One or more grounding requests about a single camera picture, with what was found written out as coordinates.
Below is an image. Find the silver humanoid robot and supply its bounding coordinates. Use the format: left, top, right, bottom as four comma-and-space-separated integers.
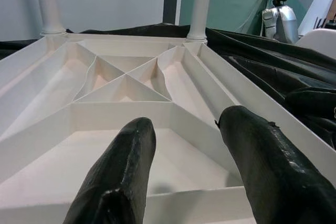
259, 0, 300, 44

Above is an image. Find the white plastic table top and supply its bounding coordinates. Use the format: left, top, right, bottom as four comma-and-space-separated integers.
0, 33, 336, 224

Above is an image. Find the black plastic sheet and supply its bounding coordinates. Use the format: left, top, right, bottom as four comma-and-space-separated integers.
0, 23, 336, 151

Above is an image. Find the white plastic chair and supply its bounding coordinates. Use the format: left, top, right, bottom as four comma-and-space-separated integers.
295, 28, 336, 60

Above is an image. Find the white plastic table leg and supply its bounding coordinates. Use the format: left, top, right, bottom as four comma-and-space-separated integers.
185, 0, 214, 43
33, 0, 68, 36

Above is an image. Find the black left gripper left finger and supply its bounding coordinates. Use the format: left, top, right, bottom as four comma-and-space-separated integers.
62, 117, 158, 224

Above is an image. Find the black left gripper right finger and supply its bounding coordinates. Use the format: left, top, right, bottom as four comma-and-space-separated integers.
215, 105, 336, 224

